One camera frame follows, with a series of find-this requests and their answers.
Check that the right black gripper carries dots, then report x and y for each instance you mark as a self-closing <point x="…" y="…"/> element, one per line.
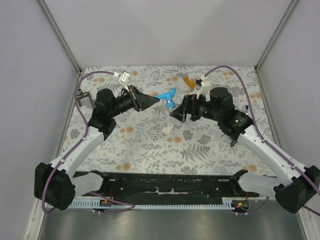
<point x="188" y="106"/>

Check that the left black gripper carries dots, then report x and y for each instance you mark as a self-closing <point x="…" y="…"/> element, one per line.
<point x="140" y="101"/>

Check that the blue plastic faucet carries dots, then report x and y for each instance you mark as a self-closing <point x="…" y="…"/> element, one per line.
<point x="168" y="97"/>

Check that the white plastic elbow fitting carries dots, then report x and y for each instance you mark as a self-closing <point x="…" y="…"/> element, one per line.
<point x="168" y="128"/>

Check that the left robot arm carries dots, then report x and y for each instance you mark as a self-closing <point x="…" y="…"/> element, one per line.
<point x="54" y="183"/>

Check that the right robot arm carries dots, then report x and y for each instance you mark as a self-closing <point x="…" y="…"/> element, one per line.
<point x="292" y="185"/>

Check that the orange plastic faucet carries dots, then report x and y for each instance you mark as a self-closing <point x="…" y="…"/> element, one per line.
<point x="191" y="84"/>

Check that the floral patterned mat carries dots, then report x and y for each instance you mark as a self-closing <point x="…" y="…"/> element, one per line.
<point x="137" y="144"/>

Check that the dark metal faucet left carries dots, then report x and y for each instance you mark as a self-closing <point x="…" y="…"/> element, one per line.
<point x="84" y="97"/>

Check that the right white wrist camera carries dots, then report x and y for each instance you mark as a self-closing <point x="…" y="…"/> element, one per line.
<point x="203" y="86"/>

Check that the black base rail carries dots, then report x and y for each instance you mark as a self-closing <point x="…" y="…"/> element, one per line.
<point x="170" y="189"/>

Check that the left aluminium frame post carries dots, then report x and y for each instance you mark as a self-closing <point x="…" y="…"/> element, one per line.
<point x="58" y="33"/>

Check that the aluminium frame post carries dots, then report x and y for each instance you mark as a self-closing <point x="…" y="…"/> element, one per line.
<point x="58" y="33"/>
<point x="276" y="33"/>

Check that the right aluminium frame post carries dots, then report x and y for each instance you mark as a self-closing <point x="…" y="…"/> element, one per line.
<point x="276" y="33"/>

